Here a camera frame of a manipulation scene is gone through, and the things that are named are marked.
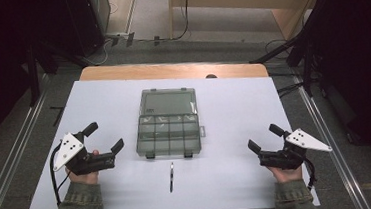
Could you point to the clear grey plastic organizer box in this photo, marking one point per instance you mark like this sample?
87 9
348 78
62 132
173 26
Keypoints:
170 132

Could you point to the black curtain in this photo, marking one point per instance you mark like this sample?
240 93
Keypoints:
360 54
0 65

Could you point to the person's left hand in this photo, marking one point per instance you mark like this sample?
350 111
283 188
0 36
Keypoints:
85 179

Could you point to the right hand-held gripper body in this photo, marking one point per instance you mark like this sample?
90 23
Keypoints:
284 158

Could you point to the white table cover board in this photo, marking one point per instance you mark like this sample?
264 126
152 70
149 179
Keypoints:
225 121

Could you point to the black pen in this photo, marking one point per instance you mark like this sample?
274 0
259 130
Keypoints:
171 177

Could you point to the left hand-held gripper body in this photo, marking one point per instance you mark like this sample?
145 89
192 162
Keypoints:
77 159

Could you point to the metal floor rail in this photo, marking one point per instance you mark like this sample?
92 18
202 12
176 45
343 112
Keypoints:
13 151
334 153

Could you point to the small dark round object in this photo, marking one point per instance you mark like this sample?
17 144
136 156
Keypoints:
211 76

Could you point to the person's right hand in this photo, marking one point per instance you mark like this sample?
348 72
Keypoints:
289 175

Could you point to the black upright stand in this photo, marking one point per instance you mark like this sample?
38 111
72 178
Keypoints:
33 76

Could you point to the black cabinet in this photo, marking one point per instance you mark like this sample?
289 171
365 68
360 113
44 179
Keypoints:
83 22

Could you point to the wooden table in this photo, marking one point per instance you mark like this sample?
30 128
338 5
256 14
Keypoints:
171 70

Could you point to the black tripod stand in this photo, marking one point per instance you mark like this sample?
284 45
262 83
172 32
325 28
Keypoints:
279 51

